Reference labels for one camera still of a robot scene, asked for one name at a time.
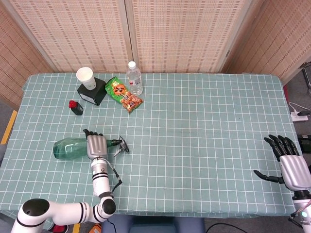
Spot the white power cable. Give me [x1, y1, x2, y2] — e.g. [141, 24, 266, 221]
[288, 101, 302, 114]

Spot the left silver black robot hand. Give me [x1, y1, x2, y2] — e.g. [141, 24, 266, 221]
[83, 129, 108, 161]

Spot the metal chair frame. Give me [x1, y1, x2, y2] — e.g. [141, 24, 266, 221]
[299, 62, 311, 95]

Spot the black cardboard box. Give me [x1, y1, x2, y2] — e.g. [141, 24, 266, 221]
[77, 77, 107, 107]

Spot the green checked tablecloth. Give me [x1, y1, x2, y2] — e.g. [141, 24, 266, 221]
[0, 72, 303, 218]

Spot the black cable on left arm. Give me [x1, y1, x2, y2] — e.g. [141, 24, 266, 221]
[106, 161, 123, 193]

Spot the green spray bottle black trigger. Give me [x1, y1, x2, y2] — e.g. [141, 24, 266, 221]
[52, 135, 130, 160]

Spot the red object on floor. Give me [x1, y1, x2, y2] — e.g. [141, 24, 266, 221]
[52, 224, 70, 233]

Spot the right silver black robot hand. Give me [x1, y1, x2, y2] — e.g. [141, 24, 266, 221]
[253, 134, 311, 192]

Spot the green peanut snack bag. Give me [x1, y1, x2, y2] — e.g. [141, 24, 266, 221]
[104, 76, 144, 115]

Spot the small black bottle red cap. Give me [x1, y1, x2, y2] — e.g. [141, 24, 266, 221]
[69, 100, 84, 116]

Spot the clear plastic water bottle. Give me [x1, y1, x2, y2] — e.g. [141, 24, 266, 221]
[126, 61, 143, 96]

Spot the black floor cable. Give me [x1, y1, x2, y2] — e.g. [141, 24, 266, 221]
[206, 222, 247, 233]

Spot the white power strip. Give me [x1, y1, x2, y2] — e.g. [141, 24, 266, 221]
[291, 112, 308, 122]

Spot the black box device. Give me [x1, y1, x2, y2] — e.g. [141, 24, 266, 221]
[297, 134, 311, 152]

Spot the woven bamboo screen panel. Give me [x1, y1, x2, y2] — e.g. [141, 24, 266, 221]
[4, 0, 133, 73]
[125, 0, 264, 74]
[0, 0, 58, 110]
[221, 0, 311, 84]

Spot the cable on right arm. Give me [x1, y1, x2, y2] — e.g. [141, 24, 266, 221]
[289, 198, 311, 222]

